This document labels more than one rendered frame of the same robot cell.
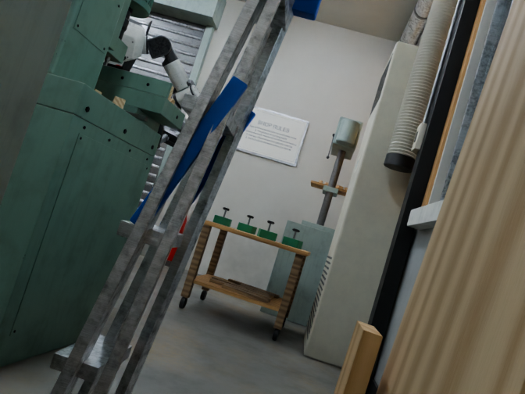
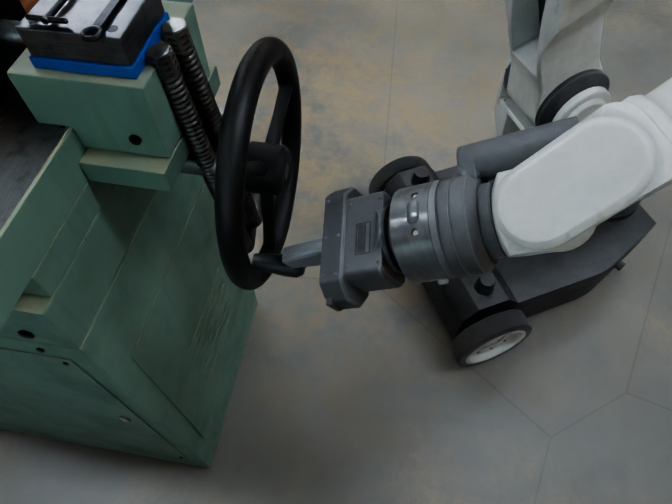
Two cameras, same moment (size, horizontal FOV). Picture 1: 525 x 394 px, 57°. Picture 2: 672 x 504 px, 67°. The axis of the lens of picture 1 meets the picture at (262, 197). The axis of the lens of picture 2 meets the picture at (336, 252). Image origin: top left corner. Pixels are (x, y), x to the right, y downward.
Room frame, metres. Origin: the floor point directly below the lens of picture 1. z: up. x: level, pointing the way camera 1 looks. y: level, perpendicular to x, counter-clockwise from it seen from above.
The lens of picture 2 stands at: (2.14, 0.21, 1.25)
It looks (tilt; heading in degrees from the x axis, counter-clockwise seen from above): 57 degrees down; 89
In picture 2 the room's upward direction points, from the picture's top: straight up
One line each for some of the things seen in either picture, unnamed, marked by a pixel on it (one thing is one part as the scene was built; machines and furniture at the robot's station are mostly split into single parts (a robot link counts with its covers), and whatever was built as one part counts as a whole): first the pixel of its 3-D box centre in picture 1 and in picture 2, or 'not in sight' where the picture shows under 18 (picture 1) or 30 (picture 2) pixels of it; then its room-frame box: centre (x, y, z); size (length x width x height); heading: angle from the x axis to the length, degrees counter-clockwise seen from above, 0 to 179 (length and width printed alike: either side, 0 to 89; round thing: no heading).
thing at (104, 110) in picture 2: not in sight; (121, 73); (1.92, 0.67, 0.91); 0.15 x 0.14 x 0.09; 79
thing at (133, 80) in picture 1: (93, 70); not in sight; (1.69, 0.71, 0.93); 0.60 x 0.02 x 0.06; 79
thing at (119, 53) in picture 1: (107, 47); not in sight; (1.71, 0.69, 1.03); 0.14 x 0.07 x 0.09; 169
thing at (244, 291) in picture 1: (249, 268); not in sight; (3.04, -0.06, 0.32); 0.66 x 0.57 x 0.64; 81
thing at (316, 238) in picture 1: (321, 220); not in sight; (3.76, -0.49, 0.79); 0.62 x 0.48 x 1.58; 172
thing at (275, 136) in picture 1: (270, 134); not in sight; (4.61, 0.10, 1.48); 0.64 x 0.02 x 0.46; 84
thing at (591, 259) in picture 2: not in sight; (529, 209); (2.67, 1.04, 0.19); 0.64 x 0.52 x 0.33; 19
